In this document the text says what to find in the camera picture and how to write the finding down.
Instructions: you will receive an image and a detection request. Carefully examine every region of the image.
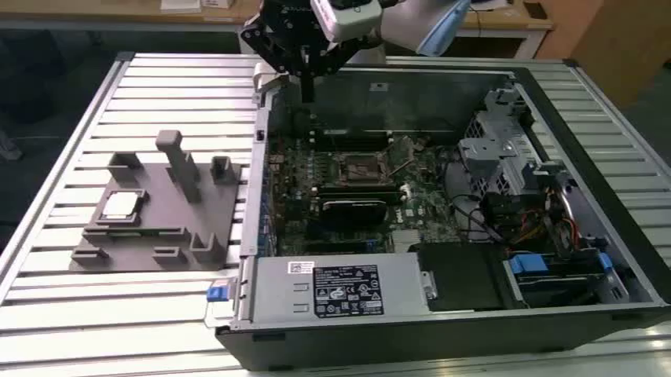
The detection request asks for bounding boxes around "small black graphics card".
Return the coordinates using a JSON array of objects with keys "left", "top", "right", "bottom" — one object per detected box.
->
[{"left": 317, "top": 199, "right": 389, "bottom": 228}]

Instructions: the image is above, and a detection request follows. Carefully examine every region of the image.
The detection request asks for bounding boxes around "silver power supply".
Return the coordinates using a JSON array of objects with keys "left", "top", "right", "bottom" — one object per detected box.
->
[{"left": 244, "top": 252, "right": 437, "bottom": 326}]

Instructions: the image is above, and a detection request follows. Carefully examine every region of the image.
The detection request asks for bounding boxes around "silver chipset heatsink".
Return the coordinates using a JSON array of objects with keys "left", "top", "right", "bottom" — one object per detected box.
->
[{"left": 391, "top": 229, "right": 421, "bottom": 251}]

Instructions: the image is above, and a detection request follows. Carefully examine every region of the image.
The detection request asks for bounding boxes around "black plastic cover panel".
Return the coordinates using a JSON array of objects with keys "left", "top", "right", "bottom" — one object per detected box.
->
[{"left": 417, "top": 242, "right": 517, "bottom": 312}]

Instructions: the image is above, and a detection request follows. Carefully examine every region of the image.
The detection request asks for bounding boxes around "CPU socket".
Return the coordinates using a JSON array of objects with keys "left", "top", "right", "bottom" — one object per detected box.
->
[{"left": 337, "top": 152, "right": 397, "bottom": 185}]

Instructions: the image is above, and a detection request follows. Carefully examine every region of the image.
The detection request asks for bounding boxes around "black office chair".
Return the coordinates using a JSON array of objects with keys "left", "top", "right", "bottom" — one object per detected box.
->
[{"left": 0, "top": 29, "right": 66, "bottom": 126}]

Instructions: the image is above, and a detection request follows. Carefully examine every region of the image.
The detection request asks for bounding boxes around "green motherboard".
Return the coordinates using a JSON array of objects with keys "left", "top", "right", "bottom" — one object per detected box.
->
[{"left": 264, "top": 131, "right": 465, "bottom": 256}]

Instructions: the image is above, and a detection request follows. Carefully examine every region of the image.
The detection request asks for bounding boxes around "white paper box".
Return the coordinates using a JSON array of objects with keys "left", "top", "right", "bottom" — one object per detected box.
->
[{"left": 158, "top": 0, "right": 202, "bottom": 15}]

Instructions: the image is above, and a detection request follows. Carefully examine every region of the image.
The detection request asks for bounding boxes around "black cable bundle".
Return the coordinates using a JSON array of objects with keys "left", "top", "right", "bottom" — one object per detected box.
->
[{"left": 443, "top": 188, "right": 520, "bottom": 244}]

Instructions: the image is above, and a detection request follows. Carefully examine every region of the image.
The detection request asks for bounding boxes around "metal disk bay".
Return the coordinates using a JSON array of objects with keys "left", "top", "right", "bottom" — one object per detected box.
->
[{"left": 501, "top": 249, "right": 633, "bottom": 309}]

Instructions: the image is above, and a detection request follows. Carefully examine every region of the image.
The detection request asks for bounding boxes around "black PC case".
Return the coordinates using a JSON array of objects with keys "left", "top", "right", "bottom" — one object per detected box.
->
[{"left": 213, "top": 57, "right": 671, "bottom": 372}]

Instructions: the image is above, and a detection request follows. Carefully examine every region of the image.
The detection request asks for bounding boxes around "blue disk carrier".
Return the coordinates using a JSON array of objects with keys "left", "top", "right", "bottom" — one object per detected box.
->
[{"left": 507, "top": 254, "right": 551, "bottom": 276}]

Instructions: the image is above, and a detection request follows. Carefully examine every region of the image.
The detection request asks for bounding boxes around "grey chair base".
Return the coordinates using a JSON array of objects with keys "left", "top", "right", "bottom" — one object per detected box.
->
[{"left": 0, "top": 129, "right": 22, "bottom": 161}]

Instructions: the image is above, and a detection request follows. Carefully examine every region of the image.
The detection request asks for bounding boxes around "wooden cabinet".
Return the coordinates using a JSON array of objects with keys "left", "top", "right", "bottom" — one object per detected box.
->
[{"left": 533, "top": 0, "right": 671, "bottom": 111}]

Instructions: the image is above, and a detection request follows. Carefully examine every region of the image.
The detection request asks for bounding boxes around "silver power supply handle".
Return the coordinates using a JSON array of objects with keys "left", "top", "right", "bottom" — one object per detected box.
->
[{"left": 201, "top": 274, "right": 248, "bottom": 330}]

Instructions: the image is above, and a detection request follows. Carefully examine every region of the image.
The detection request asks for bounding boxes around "grey parts rack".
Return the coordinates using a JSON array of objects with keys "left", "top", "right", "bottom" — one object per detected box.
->
[{"left": 66, "top": 129, "right": 248, "bottom": 275}]

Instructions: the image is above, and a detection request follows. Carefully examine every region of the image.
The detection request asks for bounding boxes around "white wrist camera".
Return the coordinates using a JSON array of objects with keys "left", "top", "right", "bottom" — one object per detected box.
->
[{"left": 309, "top": 0, "right": 384, "bottom": 43}]

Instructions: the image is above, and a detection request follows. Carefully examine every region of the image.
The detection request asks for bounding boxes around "silver CPU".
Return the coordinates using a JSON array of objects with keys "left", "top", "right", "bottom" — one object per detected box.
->
[{"left": 101, "top": 191, "right": 145, "bottom": 221}]

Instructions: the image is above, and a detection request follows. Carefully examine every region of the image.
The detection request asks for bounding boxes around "wooden desk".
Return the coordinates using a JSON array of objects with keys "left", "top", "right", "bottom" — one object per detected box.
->
[{"left": 0, "top": 0, "right": 557, "bottom": 60}]

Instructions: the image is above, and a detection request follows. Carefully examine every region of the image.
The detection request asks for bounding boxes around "orange yellow wire bundle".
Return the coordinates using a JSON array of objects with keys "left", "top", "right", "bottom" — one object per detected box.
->
[{"left": 516, "top": 207, "right": 580, "bottom": 252}]

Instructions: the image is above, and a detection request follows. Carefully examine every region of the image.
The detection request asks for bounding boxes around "grey case corner handle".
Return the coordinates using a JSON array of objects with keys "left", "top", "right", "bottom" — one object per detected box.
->
[{"left": 252, "top": 61, "right": 290, "bottom": 106}]

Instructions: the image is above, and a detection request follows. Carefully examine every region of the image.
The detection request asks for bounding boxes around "silver metal drive cage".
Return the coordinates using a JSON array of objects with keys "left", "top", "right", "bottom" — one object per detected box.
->
[{"left": 456, "top": 88, "right": 552, "bottom": 197}]

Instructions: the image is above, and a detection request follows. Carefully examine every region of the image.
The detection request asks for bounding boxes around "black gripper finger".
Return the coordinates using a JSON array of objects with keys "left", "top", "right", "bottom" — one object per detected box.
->
[
  {"left": 238, "top": 15, "right": 310, "bottom": 104},
  {"left": 306, "top": 37, "right": 364, "bottom": 104}
]

